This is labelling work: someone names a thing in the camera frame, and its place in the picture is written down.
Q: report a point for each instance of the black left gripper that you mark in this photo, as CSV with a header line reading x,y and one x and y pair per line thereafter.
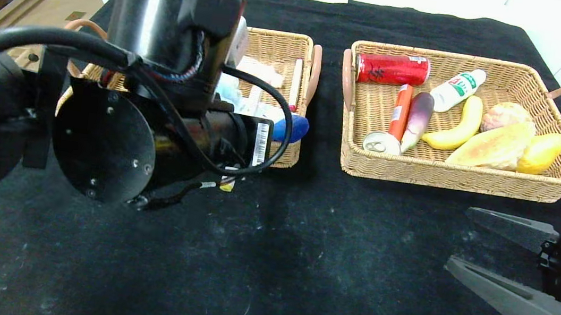
x,y
261,143

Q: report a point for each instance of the white bottle with blue cap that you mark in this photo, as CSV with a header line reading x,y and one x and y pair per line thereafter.
x,y
292,127

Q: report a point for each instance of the white marker with yellow cap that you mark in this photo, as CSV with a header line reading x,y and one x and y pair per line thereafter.
x,y
227,184

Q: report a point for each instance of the light blue bath pouf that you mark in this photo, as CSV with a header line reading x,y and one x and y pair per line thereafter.
x,y
227,92

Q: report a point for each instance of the orange sausage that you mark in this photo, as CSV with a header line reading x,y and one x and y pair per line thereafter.
x,y
400,113

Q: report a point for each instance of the purple eggplant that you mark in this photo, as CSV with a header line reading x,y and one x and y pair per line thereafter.
x,y
417,121

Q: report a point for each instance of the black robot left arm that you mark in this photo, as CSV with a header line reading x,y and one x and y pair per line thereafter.
x,y
171,5

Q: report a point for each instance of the rectangular wicker basket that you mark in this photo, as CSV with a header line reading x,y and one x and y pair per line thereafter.
x,y
273,44
392,166

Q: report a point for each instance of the white pen with red tip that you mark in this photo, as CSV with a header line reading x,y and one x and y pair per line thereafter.
x,y
295,84

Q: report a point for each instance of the small pink bottle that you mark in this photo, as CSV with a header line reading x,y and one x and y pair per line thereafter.
x,y
264,72

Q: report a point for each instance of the yellow mango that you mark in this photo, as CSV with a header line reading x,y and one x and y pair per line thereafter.
x,y
540,154

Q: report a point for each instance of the long bread loaf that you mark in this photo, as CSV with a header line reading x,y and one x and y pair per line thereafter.
x,y
495,149

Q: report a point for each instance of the silver tin can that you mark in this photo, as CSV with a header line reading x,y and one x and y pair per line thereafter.
x,y
381,143

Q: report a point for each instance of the black tablecloth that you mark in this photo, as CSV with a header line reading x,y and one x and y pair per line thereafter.
x,y
326,265

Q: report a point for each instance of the yellow banana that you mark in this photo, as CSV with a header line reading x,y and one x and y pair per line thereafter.
x,y
454,136

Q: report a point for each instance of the red drink can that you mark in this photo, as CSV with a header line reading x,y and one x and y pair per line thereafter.
x,y
382,69

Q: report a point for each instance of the round bread roll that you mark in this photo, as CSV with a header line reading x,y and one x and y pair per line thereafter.
x,y
502,116

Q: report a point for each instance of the white bottle with green label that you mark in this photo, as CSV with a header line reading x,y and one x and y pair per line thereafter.
x,y
451,93

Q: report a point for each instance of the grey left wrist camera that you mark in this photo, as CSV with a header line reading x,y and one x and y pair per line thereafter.
x,y
240,40

